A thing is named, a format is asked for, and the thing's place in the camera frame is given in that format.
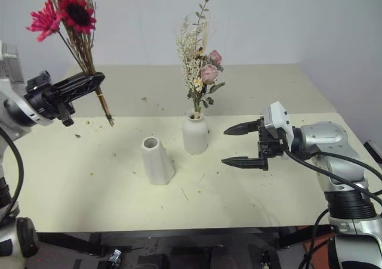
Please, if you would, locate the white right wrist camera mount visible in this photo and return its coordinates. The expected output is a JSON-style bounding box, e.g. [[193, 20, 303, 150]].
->
[[262, 100, 297, 160]]

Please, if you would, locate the tapered white ceramic vase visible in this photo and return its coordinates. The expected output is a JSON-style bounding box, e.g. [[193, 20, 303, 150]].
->
[[141, 136, 177, 186]]

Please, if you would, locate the pink rose dried bouquet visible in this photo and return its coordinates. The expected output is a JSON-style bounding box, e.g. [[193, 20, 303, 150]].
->
[[174, 0, 227, 121]]

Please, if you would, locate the black table frame bar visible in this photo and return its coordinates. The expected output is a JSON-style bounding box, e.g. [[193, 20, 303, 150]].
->
[[36, 226, 283, 257]]

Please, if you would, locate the red flower dried grass bouquet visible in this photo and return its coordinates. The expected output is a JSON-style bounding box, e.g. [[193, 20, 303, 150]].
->
[[26, 0, 116, 128]]

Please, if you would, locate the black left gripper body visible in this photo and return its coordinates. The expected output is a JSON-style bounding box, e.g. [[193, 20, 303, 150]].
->
[[23, 70, 76, 128]]

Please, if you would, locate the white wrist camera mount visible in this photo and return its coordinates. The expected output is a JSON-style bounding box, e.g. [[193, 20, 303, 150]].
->
[[0, 41, 25, 85], [262, 100, 297, 160]]

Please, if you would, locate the orange red object under table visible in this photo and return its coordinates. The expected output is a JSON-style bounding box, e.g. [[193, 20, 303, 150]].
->
[[294, 225, 337, 253]]

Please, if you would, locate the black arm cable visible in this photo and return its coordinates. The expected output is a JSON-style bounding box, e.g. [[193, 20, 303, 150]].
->
[[282, 149, 382, 269], [0, 128, 25, 224]]

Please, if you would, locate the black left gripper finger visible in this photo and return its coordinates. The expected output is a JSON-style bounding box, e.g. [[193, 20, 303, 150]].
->
[[52, 71, 106, 93], [58, 82, 103, 104]]

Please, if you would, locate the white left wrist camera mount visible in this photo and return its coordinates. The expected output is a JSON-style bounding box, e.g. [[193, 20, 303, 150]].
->
[[0, 41, 25, 85]]

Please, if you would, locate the round white ceramic vase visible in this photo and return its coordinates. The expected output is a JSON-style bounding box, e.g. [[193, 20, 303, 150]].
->
[[182, 109, 210, 156]]

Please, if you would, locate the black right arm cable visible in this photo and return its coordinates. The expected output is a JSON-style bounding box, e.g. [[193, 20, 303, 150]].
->
[[282, 149, 382, 269]]

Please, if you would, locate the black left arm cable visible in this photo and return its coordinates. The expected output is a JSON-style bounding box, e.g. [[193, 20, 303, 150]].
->
[[0, 128, 25, 224]]

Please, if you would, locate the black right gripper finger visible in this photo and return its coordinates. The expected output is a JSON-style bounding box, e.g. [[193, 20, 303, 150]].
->
[[223, 119, 264, 137], [221, 156, 264, 171]]

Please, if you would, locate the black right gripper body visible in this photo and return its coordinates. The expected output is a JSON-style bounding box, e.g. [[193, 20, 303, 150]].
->
[[257, 116, 288, 172]]

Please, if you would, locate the silver caster wheel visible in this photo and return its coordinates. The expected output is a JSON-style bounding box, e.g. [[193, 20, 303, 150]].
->
[[109, 249, 123, 265]]

